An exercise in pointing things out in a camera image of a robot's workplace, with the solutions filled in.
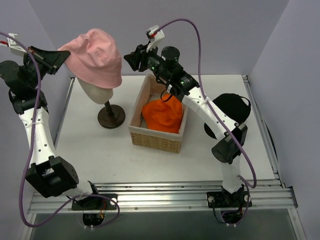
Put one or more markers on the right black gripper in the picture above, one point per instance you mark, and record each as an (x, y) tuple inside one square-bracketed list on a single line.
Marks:
[(141, 58)]

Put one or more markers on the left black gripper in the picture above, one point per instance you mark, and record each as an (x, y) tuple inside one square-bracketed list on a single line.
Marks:
[(41, 61)]

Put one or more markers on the pink hat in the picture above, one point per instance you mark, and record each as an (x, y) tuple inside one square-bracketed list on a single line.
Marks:
[(95, 59)]

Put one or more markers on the orange hat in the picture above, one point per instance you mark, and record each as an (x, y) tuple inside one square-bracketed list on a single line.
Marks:
[(163, 116)]

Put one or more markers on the black cap with R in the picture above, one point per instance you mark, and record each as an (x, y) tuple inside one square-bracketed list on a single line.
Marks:
[(236, 107)]

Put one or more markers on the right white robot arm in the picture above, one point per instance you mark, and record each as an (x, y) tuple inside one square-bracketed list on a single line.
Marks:
[(230, 135)]

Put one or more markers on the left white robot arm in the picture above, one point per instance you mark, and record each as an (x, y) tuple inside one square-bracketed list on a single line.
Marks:
[(47, 172)]

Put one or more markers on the cream mannequin head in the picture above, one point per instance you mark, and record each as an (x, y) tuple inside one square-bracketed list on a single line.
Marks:
[(97, 94)]

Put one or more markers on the dark round mannequin stand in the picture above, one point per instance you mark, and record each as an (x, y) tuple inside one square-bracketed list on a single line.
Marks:
[(111, 116)]

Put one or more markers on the wicker basket with liner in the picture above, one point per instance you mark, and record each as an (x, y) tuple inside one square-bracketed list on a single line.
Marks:
[(140, 134)]

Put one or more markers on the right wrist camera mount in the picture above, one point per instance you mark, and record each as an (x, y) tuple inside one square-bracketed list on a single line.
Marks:
[(155, 36)]

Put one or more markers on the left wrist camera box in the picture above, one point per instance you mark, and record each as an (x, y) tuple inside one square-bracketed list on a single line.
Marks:
[(15, 48)]

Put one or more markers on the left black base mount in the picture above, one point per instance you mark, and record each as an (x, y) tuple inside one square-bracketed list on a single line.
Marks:
[(108, 202)]

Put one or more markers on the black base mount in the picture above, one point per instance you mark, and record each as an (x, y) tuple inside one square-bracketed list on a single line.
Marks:
[(229, 208), (108, 202)]

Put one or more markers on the aluminium rail frame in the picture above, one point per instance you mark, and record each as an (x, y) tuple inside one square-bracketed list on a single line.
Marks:
[(163, 195)]

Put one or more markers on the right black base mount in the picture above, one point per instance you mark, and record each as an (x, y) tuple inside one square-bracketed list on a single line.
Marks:
[(229, 208)]

